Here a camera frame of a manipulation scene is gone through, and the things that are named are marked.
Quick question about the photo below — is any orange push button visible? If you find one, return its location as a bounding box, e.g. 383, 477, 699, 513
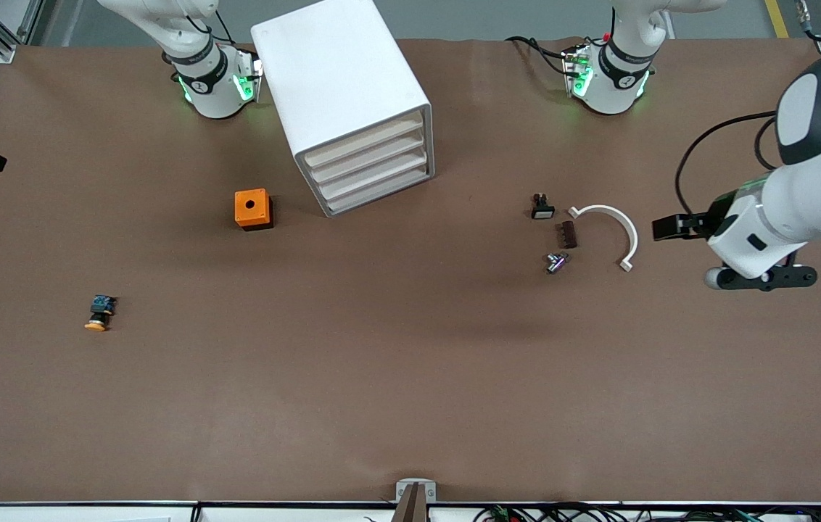
84, 294, 118, 333

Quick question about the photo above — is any white plastic drawer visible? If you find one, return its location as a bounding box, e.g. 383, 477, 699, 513
323, 163, 433, 216
311, 130, 429, 188
304, 112, 427, 173
318, 147, 431, 202

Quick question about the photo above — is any white drawer cabinet housing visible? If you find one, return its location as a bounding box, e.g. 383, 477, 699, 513
251, 0, 435, 218

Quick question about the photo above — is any brown table cover sheet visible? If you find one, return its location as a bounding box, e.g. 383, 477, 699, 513
0, 36, 821, 505

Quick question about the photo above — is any white curved plastic bracket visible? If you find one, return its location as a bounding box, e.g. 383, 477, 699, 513
568, 204, 640, 273

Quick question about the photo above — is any black base power cable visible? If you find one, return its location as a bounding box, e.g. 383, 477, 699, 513
505, 35, 572, 77

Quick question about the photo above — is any orange button enclosure box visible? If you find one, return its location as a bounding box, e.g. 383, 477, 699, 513
234, 188, 274, 231

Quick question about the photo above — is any black cable bundle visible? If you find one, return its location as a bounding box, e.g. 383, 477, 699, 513
474, 502, 821, 522

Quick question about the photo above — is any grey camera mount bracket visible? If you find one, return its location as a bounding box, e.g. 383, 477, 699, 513
390, 478, 437, 522

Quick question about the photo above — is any white table edge rail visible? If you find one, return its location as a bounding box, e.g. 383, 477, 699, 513
0, 502, 821, 522

